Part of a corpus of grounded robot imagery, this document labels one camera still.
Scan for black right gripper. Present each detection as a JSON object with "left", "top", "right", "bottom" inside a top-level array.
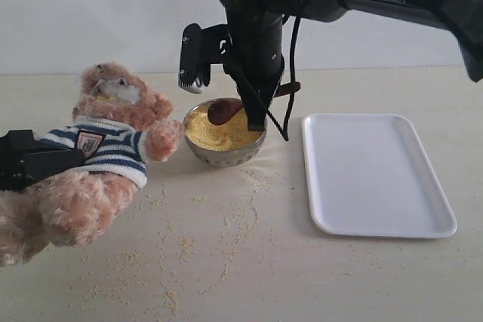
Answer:
[{"left": 225, "top": 9, "right": 285, "bottom": 131}]

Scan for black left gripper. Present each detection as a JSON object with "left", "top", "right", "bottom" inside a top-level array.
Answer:
[{"left": 1, "top": 130, "right": 85, "bottom": 192}]

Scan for dark red wooden spoon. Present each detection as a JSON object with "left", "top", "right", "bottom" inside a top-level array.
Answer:
[{"left": 207, "top": 81, "right": 301, "bottom": 126}]

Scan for brown teddy bear striped sweater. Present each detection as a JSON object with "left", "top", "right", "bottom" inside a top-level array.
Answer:
[{"left": 1, "top": 62, "right": 183, "bottom": 267}]

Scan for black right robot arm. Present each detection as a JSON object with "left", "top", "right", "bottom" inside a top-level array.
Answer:
[{"left": 219, "top": 0, "right": 482, "bottom": 130}]

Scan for yellow millet grains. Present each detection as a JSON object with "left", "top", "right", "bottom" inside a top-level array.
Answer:
[{"left": 186, "top": 109, "right": 263, "bottom": 152}]

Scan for metal bowl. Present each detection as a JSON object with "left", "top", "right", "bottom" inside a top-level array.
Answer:
[{"left": 183, "top": 99, "right": 266, "bottom": 167}]

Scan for white plastic tray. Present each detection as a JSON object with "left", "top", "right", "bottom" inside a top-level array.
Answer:
[{"left": 301, "top": 113, "right": 457, "bottom": 239}]

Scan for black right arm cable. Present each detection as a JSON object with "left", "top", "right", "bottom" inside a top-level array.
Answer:
[{"left": 233, "top": 0, "right": 483, "bottom": 142}]

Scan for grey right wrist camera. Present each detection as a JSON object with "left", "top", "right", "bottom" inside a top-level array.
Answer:
[{"left": 178, "top": 23, "right": 230, "bottom": 94}]

